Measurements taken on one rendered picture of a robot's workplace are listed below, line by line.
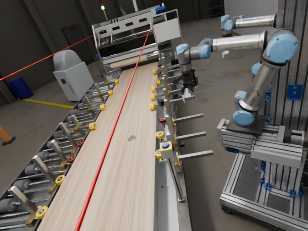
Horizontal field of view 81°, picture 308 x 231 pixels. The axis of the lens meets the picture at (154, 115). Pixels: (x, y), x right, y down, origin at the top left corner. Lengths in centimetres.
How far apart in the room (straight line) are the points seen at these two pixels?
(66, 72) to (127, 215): 495
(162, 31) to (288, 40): 303
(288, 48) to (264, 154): 66
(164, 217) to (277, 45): 126
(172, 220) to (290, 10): 146
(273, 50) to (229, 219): 162
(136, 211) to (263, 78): 104
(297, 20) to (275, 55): 32
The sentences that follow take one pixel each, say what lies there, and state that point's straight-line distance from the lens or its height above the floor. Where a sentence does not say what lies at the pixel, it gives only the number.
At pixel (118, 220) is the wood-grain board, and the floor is 90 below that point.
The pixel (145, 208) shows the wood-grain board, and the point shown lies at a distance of 124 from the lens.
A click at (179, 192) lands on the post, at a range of 135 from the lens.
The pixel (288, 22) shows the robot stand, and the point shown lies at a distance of 132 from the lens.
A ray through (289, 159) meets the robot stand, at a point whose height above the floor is 94.
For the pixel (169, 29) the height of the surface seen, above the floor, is 145.
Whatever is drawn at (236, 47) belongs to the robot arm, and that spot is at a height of 159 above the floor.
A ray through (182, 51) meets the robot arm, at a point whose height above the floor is 165.
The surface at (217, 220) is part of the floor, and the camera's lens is 216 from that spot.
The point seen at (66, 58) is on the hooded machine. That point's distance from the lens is 587.
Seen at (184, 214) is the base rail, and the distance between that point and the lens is 140.
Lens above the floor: 191
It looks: 30 degrees down
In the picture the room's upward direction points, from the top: 17 degrees counter-clockwise
